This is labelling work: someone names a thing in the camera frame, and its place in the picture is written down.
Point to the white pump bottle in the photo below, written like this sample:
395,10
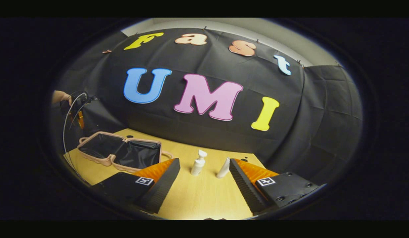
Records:
197,167

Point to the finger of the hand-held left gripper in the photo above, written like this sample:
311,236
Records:
80,119

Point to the red cloth clip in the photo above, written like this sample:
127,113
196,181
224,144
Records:
106,51

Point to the pink suitcase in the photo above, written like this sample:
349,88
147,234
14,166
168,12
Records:
102,148

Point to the white squeeze tube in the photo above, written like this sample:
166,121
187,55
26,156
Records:
223,170

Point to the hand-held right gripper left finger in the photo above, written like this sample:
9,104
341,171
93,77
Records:
163,191

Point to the black backdrop cloth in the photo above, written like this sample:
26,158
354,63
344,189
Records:
191,56

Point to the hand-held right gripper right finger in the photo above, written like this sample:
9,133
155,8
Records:
245,191

